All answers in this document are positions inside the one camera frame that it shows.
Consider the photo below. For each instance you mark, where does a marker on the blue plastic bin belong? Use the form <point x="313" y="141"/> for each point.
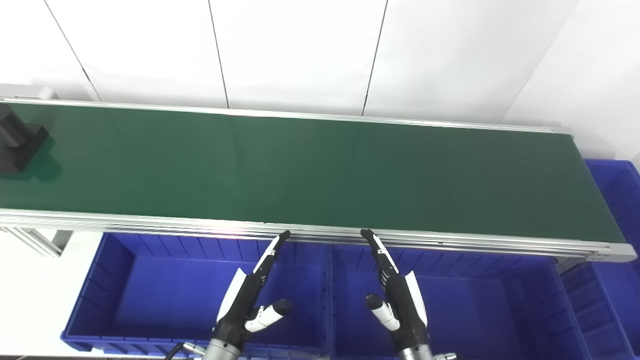
<point x="475" y="310"/>
<point x="617" y="280"/>
<point x="165" y="295"/>

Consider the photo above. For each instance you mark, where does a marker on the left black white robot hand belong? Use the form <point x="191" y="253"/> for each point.
<point x="245" y="300"/>

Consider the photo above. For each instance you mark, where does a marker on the green conveyor belt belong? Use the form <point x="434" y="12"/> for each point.
<point x="310" y="170"/>

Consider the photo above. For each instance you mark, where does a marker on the grey conveyor motor housing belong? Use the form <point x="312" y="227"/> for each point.
<point x="35" y="92"/>

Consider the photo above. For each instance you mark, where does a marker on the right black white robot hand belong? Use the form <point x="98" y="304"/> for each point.
<point x="405" y="305"/>

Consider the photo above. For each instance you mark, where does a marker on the black cylinder-on-block part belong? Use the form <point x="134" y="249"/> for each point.
<point x="20" y="147"/>

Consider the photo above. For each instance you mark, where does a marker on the aluminium conveyor support leg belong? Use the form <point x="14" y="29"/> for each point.
<point x="42" y="240"/>

